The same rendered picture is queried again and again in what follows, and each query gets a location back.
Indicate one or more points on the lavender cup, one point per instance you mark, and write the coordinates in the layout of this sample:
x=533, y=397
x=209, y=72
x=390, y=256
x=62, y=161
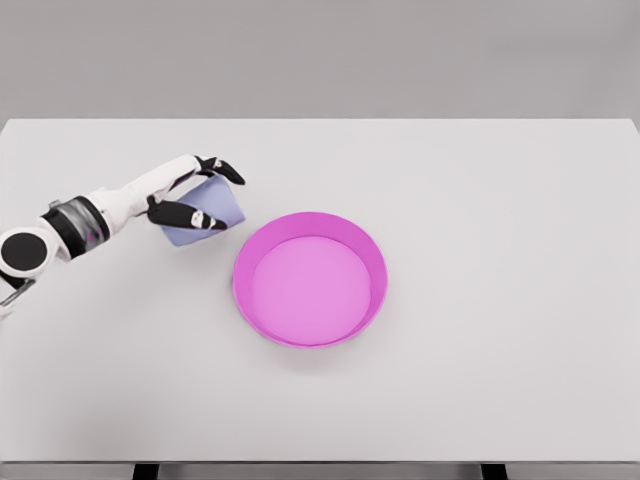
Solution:
x=215, y=200

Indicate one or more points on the pink round plate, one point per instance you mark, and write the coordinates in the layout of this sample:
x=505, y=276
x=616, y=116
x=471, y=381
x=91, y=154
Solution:
x=310, y=280

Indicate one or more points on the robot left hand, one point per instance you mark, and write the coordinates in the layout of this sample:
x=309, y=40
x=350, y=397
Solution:
x=161, y=181

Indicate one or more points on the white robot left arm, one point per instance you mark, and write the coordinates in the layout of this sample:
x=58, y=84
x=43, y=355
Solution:
x=75, y=220

